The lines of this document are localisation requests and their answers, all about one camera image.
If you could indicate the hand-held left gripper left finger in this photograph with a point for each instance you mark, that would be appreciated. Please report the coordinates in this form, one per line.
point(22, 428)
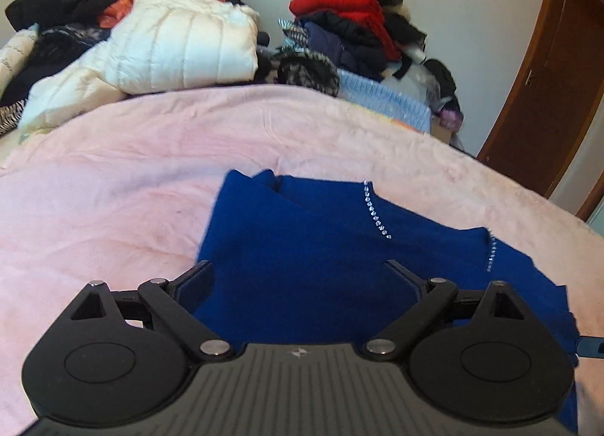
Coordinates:
point(198, 281)

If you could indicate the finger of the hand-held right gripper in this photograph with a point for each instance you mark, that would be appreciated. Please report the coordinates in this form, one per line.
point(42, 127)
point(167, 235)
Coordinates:
point(592, 346)

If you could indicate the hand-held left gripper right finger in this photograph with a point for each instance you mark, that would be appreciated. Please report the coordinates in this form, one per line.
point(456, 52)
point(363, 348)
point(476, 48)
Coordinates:
point(401, 278)

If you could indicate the blue knit sweater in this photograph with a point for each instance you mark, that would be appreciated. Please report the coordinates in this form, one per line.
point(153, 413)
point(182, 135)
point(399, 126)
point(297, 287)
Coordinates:
point(306, 247)

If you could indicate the pink fleece blanket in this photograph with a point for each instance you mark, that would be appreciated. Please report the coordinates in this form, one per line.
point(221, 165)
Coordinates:
point(118, 190)

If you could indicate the cardboard box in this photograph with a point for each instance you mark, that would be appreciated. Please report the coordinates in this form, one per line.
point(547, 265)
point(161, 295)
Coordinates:
point(443, 131)

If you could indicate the light blue knit blanket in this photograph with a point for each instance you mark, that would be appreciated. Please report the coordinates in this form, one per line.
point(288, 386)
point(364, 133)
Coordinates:
point(377, 96)

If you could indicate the clear plastic bag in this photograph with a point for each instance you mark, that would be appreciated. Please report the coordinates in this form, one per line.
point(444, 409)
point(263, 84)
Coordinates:
point(420, 82)

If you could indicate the black bag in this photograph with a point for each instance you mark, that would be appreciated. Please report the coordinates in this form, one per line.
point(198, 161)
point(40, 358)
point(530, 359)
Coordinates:
point(443, 77)

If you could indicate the black and white fur hat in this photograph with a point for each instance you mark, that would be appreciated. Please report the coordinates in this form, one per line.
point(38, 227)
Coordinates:
point(309, 70)

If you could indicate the white puffer jacket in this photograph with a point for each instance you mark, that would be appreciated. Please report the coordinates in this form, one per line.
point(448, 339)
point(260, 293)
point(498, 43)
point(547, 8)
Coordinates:
point(179, 44)

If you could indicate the brown wooden door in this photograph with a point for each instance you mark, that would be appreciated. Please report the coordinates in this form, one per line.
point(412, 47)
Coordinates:
point(542, 87)

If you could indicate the navy jacket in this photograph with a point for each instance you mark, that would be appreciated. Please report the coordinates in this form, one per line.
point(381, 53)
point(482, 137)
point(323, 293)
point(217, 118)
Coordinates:
point(330, 44)

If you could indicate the zebra print cloth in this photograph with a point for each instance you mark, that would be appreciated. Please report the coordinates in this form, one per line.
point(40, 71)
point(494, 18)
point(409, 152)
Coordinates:
point(10, 117)

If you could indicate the black and white patterned cloth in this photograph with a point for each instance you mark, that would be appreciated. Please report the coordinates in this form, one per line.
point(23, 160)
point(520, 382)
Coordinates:
point(291, 35)

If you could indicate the dark fuzzy patterned garment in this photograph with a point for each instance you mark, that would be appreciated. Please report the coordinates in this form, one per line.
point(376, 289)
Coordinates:
point(61, 42)

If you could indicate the red garment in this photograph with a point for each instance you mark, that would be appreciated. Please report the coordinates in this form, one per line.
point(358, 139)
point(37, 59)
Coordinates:
point(339, 4)

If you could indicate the white quilted printed garment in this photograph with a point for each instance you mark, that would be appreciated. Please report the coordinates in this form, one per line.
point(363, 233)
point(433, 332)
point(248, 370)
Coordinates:
point(14, 58)

